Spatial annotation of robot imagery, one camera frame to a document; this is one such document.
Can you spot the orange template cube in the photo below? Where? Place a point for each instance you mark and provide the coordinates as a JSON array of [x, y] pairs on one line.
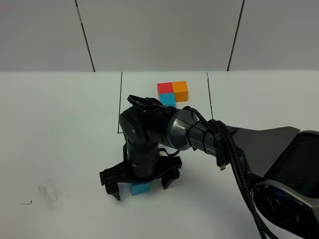
[[180, 91]]

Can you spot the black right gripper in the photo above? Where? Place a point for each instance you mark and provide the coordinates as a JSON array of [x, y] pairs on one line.
[[141, 164]]

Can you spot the red template cube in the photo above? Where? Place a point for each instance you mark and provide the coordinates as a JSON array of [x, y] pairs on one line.
[[164, 88]]

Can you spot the blue template cube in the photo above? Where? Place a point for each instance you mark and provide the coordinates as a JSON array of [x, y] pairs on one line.
[[167, 99]]

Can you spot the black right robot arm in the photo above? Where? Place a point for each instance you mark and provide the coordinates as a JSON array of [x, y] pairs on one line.
[[276, 170]]

